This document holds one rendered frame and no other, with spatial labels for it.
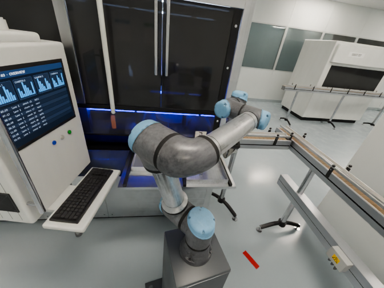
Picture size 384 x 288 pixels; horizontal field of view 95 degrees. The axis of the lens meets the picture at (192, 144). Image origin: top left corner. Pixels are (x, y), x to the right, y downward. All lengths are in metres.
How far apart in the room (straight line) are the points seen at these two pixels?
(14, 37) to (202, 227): 1.01
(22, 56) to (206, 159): 0.82
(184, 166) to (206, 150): 0.07
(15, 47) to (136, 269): 1.58
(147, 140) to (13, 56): 0.65
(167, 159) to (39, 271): 1.71
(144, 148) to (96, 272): 1.48
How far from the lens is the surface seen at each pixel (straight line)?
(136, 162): 1.25
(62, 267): 1.96
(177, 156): 0.42
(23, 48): 1.01
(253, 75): 6.45
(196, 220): 0.76
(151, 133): 0.48
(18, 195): 1.06
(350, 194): 1.52
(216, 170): 1.23
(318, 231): 1.79
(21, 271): 2.08
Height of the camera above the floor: 1.63
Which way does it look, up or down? 31 degrees down
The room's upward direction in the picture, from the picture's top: 7 degrees clockwise
